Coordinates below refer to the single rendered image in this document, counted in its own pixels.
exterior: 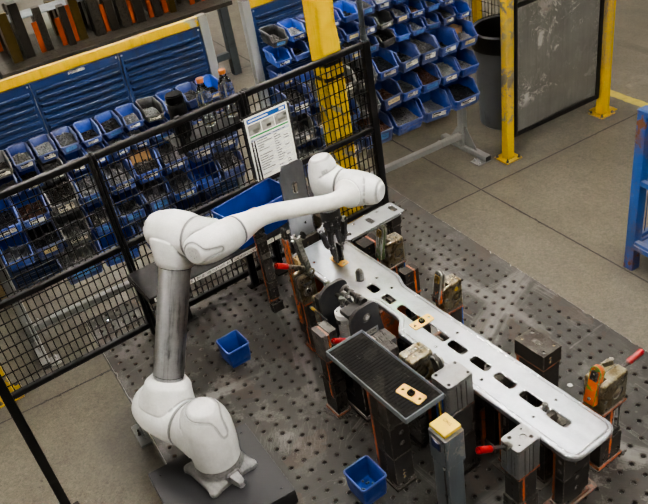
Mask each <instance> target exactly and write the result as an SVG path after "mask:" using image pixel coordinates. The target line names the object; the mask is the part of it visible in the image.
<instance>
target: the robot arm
mask: <svg viewBox="0 0 648 504"><path fill-rule="evenodd" d="M308 177H309V183H310V187H311V190H312V192H313V194H314V197H309V198H302V199H296V200H289V201H283V202H277V203H272V204H267V205H263V206H260V207H257V208H254V209H251V210H248V211H245V212H241V213H238V214H234V215H230V216H227V217H225V218H223V219H220V220H218V219H216V218H208V217H203V216H199V215H197V214H195V213H192V212H188V211H184V210H179V209H167V210H160V211H156V212H154V213H152V214H151V215H149V216H148V218H147V219H146V221H145V223H144V227H143V234H144V237H145V239H146V241H147V243H148V244H149V245H150V247H151V251H152V254H153V257H154V261H155V263H156V265H157V266H158V286H157V306H156V326H155V347H154V367H153V373H152V374H151V375H150V376H149V377H148V378H147V379H146V380H145V383H144V385H143V386H142V387H141V388H140V389H139V390H138V391H137V392H136V394H135V396H134V398H133V401H132V414H133V416H134V418H135V420H136V422H137V423H138V424H139V425H140V426H141V427H142V428H143V429H144V430H145V431H147V432H148V433H150V434H151V435H153V436H155V437H156V438H158V439H160V440H162V441H165V442H167V443H170V444H173V445H175V446H176V447H177V448H179V449H180V450H181V451H182V452H183V453H184V454H185V455H187V456H188V457H189V458H191V459H192V462H189V463H187V464H186V465H185V466H184V472H185V473H187V474H189V475H191V476H192V477H193V478H194V479H195V480H197V481H198V482H199V483H200V484H201V485H202V486H203V487H204V488H205V489H206V490H207V491H208V492H209V494H210V496H211V497H212V498H217V497H219V496H220V494H221V493H222V492H223V491H224V490H225V489H226V488H228V487H229V486H230V485H232V484H233V485H235V486H237V487H239V488H243V487H244V486H245V485H246V481H245V480H244V478H243V477H242V476H243V475H245V474H246V473H247V472H249V471H251V470H253V469H255V468H256V467H257V462H256V460H255V459H252V458H250V457H248V456H247V455H246V454H245V453H243V452H242V451H241V450H240V447H239V441H238V437H237V433H236V429H235V426H234V424H233V421H232V418H231V416H230V414H229V412H228V411H227V409H226V408H225V407H224V406H223V405H222V404H221V403H220V402H219V401H217V400H215V399H213V398H211V397H198V398H195V396H194V392H193V389H192V383H191V381H190V379H189V378H188V377H187V376H186V375H185V374H184V373H185V357H186V340H187V323H188V307H189V290H190V273H191V268H192V267H193V265H194V264H195V265H207V264H211V263H215V262H217V261H219V260H221V259H223V258H225V257H227V256H229V255H230V254H232V253H234V252H235V251H236V250H237V249H239V248H240V247H241V246H242V245H244V244H245V243H246V242H247V241H248V240H249V239H250V238H251V237H252V236H253V235H254V234H255V233H256V232H257V231H258V230H259V229H261V228H262V227H264V226H266V225H268V224H271V223H274V222H278V221H282V220H287V219H292V218H297V217H302V216H307V215H311V214H316V213H320V217H321V220H322V223H321V225H322V226H321V227H320V228H317V229H316V231H317V232H318V233H319V234H320V237H321V240H322V242H323V245H324V247H325V248H326V249H328V250H330V253H331V255H332V256H333V260H334V261H335V262H336V263H339V257H341V258H342V260H345V259H344V254H343V250H344V244H345V243H344V241H346V240H347V221H348V217H347V216H345V215H341V211H340V207H343V206H344V207H347V208H354V207H358V206H364V205H374V204H377V203H379V202H380V201H381V200H382V199H383V197H384V194H385V185H384V183H383V181H382V180H381V179H380V178H379V177H377V176H376V175H374V174H371V173H368V172H365V171H360V170H354V169H344V168H342V167H340V166H339V165H337V164H336V162H335V160H334V159H333V157H332V156H331V155H330V154H329V153H318V154H315V155H314V156H312V157H311V159H310V160H309V162H308ZM340 222H341V228H340ZM324 228H325V229H326V231H327V237H328V240H327V237H326V235H325V233H324V232H325V231H324ZM340 229H341V231H340ZM334 231H335V234H336V238H337V242H336V247H335V245H334V235H333V233H334Z"/></svg>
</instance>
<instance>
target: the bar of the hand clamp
mask: <svg viewBox="0 0 648 504"><path fill-rule="evenodd" d="M290 238H291V242H290V243H289V244H290V245H292V244H293V246H294V248H295V251H296V253H297V256H298V258H299V261H300V263H301V266H305V268H306V271H307V270H308V268H310V267H311V264H310V262H309V259H308V256H307V254H306V251H305V249H304V246H303V244H302V241H301V238H303V239H305V238H306V234H305V233H304V232H302V231H301V232H300V236H297V237H296V234H294V235H292V236H290ZM306 271H304V272H306Z"/></svg>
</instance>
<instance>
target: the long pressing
mask: <svg viewBox="0 0 648 504"><path fill-rule="evenodd" d="M344 243H345V244H344V250H343V254H344V259H345V260H347V261H348V262H349V263H348V264H347V265H345V266H343V267H340V266H339V265H337V264H336V263H334V262H333V261H331V260H330V259H329V258H330V257H332V255H331V253H330V250H328V249H326V248H325V247H324V245H323V242H322V240H319V241H317V242H315V243H313V244H312V245H310V246H308V247H306V248H304V249H305V251H306V254H307V256H308V259H309V262H310V264H311V267H313V268H314V269H315V273H314V277H315V278H316V279H318V280H319V281H320V282H322V283H323V284H324V283H325V282H326V281H327V280H329V281H331V282H332V281H334V280H335V279H337V278H342V279H344V280H345V281H346V282H347V285H348V286H349V288H350V289H351V288H352V289H354V290H355V292H356V293H359V294H361V295H362V296H365V297H366V298H367V299H369V300H373V301H374V302H376V303H377V304H378V307H380V308H381V309H382V310H384V311H385V312H386V313H388V314H389V315H391V316H392V317H393V318H395V319H396V320H397V321H398V322H399V327H398V335H399V337H400V338H401V339H402V340H404V341H405V342H406V343H408V344H409V345H410V346H411V345H413V344H414V343H416V342H419V341H420V342H421V343H423V344H424V345H425V346H427V347H428V348H430V349H431V350H432V352H433V354H434V353H437V354H438V355H439V356H440V357H442V359H443V360H444V365H445V366H446V365H447V364H449V363H450V362H452V361H454V360H456V361H458V362H459V363H461V364H462V365H463V366H465V367H466V368H468V369H469V370H470V371H472V375H473V392H474V393H475V394H476V395H478V396H479V397H480V398H482V399H483V400H484V401H486V402H487V403H488V404H490V405H491V406H492V407H494V408H495V409H496V410H498V411H499V412H500V413H502V414H503V415H504V416H506V417H507V418H508V419H510V420H511V421H512V422H514V423H515V424H516V425H519V424H521V423H524V424H525V425H527V426H528V427H529V428H531V429H532V430H533V431H535V432H536V433H537V434H539V436H540V442H541V443H542V444H543V445H545V446H546V447H547V448H549V449H550V450H551V451H553V452H554V453H555V454H557V455H558V456H559V457H561V458H562V459H564V460H566V461H570V462H577V461H580V460H582V459H584V458H585V457H586V456H587V455H589V454H590V453H591V452H592V451H594V450H595V449H596V448H597V447H599V446H600V445H601V444H602V443H603V442H605V441H606V440H607V439H608V438H610V437H611V436H612V434H613V426H612V424H611V423H610V422H609V421H608V420H607V419H605V418H604V417H602V416H601V415H599V414H598V413H596V412H594V411H593V410H591V409H590V408H588V407H587V406H585V405H584V404H582V403H581V402H579V401H578V400H576V399H575V398H573V397H572V396H570V395H569V394H567V393H566V392H564V391H563V390H561V389H560V388H558V387H557V386H555V385H554V384H552V383H551V382H549V381H548V380H546V379H545V378H543V377H542V376H540V375H539V374H537V373H536V372H534V371H533V370H531V369H530V368H528V367H527V366H525V365H524V364H522V363H521V362H519V361H518V360H516V359H515V358H513V357H512V356H510V355H509V354H507V353H506V352H504V351H503V350H501V349H500V348H498V347H497V346H495V345H494V344H492V343H491V342H489V341H488V340H486V339H485V338H483V337H482V336H480V335H479V334H477V333H476V332H474V331H473V330H471V329H470V328H468V327H467V326H465V325H464V324H462V323H461V322H459V321H458V320H456V319H455V318H453V317H452V316H450V315H449V314H447V313H446V312H444V311H443V310H441V309H440V308H438V307H437V306H435V305H433V304H432V303H430V302H429V301H427V300H426V299H424V298H423V297H421V296H420V295H418V294H417V293H415V292H414V291H412V290H411V289H409V288H408V287H406V286H405V285H404V283H403V281H402V279H401V277H400V276H399V275H398V274H397V273H396V272H394V271H392V270H391V269H389V268H388V267H386V266H385V265H383V264H382V263H380V262H379V261H377V260H376V259H374V258H373V257H371V256H370V255H368V254H367V253H365V252H363V251H362V250H360V249H359V248H357V247H356V246H354V245H353V244H351V243H350V242H348V241H347V240H346V241H344ZM313 262H315V263H313ZM357 268H361V269H362V270H363V272H364V277H365V280H364V281H362V282H358V281H356V276H355V271H356V269H357ZM376 277H378V278H377V279H376ZM370 285H374V286H376V287H377V288H379V289H380V291H378V292H376V293H373V292H371V291H370V290H369V289H367V287H369V286H370ZM391 287H393V288H392V289H391ZM386 295H389V296H390V297H392V298H393V299H394V300H396V302H394V303H393V304H388V303H387V302H386V301H384V300H383V299H382V297H384V296H386ZM400 306H404V307H406V308H407V309H409V310H410V311H412V312H413V313H415V314H416V315H417V316H419V317H422V316H424V315H425V314H430V315H431V316H432V317H434V320H433V321H431V322H429V323H428V324H430V325H432V326H433V327H435V328H436V329H438V330H439V331H440V332H442V333H443V334H445V335H446V336H448V337H449V339H448V340H446V341H441V340H439V339H438V338H437V337H435V336H434V335H432V334H431V333H429V332H428V331H427V330H425V329H424V328H423V327H424V326H423V327H421V328H420V329H418V330H414V329H413V328H412V327H410V326H409V324H411V323H412V322H414V321H412V320H411V319H410V318H408V317H407V316H405V315H404V314H403V313H401V312H400V311H398V310H397V308H399V307H400ZM456 332H459V333H458V334H457V333H456ZM452 341H455V342H456V343H458V344H459V345H461V346H462V347H463V348H465V349H466V350H468V352H466V353H465V354H463V355H461V354H459V353H458V352H456V351H455V350H453V349H452V348H451V347H449V346H448V343H450V342H452ZM435 346H437V347H435ZM474 357H478V358H479V359H481V360H482V361H484V362H485V363H486V364H488V365H489V366H491V368H490V369H489V370H488V371H483V370H482V369H480V368H479V367H478V366H476V365H475V364H473V363H472V362H471V361H470V360H471V359H472V358H474ZM497 374H502V375H504V376H505V377H507V378H508V379H509V380H511V381H512V382H514V383H515V384H516V386H515V387H513V388H511V389H509V388H507V387H506V386H504V385H503V384H502V383H500V382H499V381H497V380H496V379H495V378H494V376H495V375H497ZM480 379H483V380H482V381H481V380H480ZM524 391H527V392H528V393H530V394H531V395H533V396H534V397H535V398H537V399H538V400H540V401H541V402H544V401H546V402H548V404H549V408H550V409H549V410H548V411H546V412H544V411H543V410H541V409H540V407H541V405H540V406H539V407H534V406H533V405H531V404H530V403H528V402H527V401H526V400H524V399H523V398H521V397H520V396H519V394H521V393H522V392H524ZM555 399H557V401H555ZM551 410H554V411H556V412H557V413H558V414H560V415H561V416H563V417H564V418H566V419H567V420H568V421H570V422H571V424H570V425H569V426H568V427H562V426H561V425H560V424H558V423H557V422H555V421H554V420H552V419H551V418H550V417H548V416H547V415H546V414H547V413H548V412H550V411H551ZM532 416H534V418H533V417H532Z"/></svg>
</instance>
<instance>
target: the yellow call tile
mask: <svg viewBox="0 0 648 504"><path fill-rule="evenodd" d="M429 427H430V428H432V429H433V430H434V431H435V432H436V433H438V434H439V435H440V436H441V437H442V438H444V439H446V438H447V437H449V436H450V435H451V434H453V433H454V432H456V431H457V430H458V429H460V428H461V424H460V423H458V422H457V421H456V420H455V419H453V418H452V417H451V416H450V415H448V414H447V413H446V412H445V413H444V414H442V415H441V416H440V417H438V418H437V419H435V420H434V421H432V422H431V423H430V424H429Z"/></svg>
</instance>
